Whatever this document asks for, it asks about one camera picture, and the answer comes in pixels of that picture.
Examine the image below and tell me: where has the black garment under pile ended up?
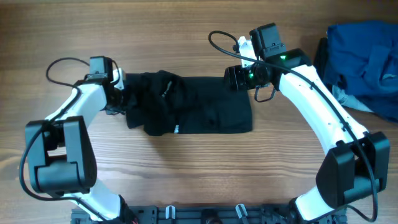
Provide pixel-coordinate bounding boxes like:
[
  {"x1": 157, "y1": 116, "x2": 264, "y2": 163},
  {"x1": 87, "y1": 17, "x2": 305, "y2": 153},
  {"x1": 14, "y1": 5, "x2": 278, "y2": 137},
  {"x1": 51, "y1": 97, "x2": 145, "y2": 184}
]
[{"x1": 313, "y1": 37, "x2": 328, "y2": 84}]

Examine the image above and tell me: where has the black cable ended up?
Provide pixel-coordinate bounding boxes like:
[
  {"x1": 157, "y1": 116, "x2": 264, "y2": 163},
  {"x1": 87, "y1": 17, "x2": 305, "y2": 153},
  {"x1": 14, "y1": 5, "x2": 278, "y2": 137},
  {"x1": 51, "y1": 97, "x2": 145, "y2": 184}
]
[
  {"x1": 18, "y1": 57, "x2": 109, "y2": 223},
  {"x1": 207, "y1": 30, "x2": 379, "y2": 223}
]

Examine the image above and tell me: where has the black t-shirt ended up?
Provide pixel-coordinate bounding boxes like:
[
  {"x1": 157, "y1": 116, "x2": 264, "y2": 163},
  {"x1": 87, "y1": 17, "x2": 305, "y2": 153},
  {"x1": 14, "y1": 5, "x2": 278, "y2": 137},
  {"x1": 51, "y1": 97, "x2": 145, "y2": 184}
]
[{"x1": 125, "y1": 70, "x2": 253, "y2": 136}]

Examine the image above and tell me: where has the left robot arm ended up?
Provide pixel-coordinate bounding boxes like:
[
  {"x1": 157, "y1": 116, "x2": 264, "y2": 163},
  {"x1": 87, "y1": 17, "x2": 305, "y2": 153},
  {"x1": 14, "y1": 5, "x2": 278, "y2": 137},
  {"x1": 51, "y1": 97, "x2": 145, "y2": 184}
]
[{"x1": 19, "y1": 56, "x2": 139, "y2": 223}]

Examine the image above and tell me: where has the right black cable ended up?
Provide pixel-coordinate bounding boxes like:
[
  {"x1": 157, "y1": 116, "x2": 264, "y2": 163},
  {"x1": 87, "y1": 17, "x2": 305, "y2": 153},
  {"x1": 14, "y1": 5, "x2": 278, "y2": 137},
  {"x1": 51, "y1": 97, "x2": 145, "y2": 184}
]
[{"x1": 207, "y1": 30, "x2": 379, "y2": 223}]

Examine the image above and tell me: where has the grey white garment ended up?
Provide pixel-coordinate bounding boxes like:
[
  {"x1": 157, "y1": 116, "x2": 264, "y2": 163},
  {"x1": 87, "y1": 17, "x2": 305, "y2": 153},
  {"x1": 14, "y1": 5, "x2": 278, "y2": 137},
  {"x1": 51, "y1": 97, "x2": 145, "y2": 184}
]
[{"x1": 331, "y1": 85, "x2": 373, "y2": 113}]

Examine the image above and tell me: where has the blue garment pile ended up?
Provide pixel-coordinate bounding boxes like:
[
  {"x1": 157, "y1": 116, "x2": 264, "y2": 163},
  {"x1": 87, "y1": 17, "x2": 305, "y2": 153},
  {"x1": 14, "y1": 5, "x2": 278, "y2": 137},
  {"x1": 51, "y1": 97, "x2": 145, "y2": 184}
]
[{"x1": 321, "y1": 21, "x2": 397, "y2": 123}]

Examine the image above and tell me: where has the left black cable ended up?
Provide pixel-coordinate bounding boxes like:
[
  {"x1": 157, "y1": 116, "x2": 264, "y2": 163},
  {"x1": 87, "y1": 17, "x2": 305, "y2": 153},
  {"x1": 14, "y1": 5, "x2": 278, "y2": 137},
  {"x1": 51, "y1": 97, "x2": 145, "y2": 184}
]
[{"x1": 18, "y1": 57, "x2": 109, "y2": 223}]

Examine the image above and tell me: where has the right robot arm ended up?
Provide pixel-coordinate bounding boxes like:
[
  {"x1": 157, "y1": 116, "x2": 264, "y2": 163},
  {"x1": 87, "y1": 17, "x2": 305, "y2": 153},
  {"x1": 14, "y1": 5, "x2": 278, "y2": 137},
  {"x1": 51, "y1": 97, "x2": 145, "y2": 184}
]
[{"x1": 224, "y1": 23, "x2": 390, "y2": 223}]

